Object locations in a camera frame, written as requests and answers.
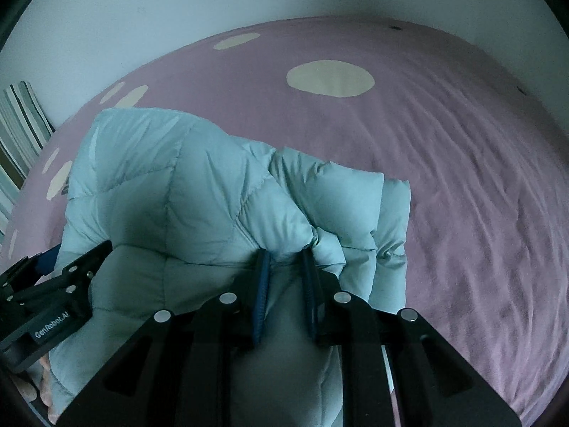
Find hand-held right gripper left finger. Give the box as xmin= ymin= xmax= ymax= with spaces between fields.
xmin=58 ymin=249 xmax=272 ymax=427

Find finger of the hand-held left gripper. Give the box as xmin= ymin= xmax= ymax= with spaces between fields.
xmin=0 ymin=251 xmax=60 ymax=296
xmin=15 ymin=240 xmax=114 ymax=305

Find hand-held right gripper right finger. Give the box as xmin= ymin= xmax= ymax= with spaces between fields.
xmin=300 ymin=249 xmax=521 ymax=427

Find light blue quilted down jacket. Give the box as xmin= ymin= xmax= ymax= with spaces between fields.
xmin=47 ymin=107 xmax=412 ymax=427

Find person's left hand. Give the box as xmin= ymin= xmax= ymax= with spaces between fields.
xmin=15 ymin=350 xmax=58 ymax=416

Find striped pillow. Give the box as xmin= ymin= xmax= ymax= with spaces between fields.
xmin=0 ymin=81 xmax=57 ymax=232

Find pink bed sheet cream dots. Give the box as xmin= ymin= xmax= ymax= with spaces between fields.
xmin=0 ymin=15 xmax=569 ymax=427

